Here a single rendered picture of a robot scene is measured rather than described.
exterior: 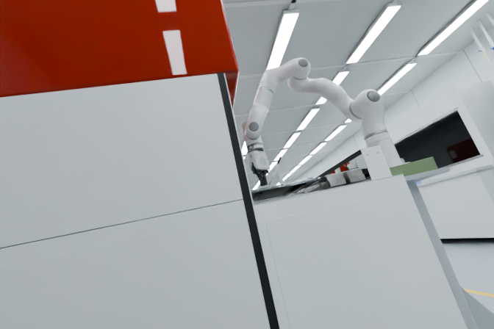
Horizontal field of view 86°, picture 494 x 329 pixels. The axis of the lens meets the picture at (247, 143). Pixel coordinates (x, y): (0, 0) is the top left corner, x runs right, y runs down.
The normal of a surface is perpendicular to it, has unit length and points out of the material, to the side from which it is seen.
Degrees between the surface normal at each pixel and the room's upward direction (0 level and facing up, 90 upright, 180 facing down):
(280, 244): 90
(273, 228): 90
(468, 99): 90
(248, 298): 90
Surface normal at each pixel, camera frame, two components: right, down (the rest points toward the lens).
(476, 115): 0.12, -0.35
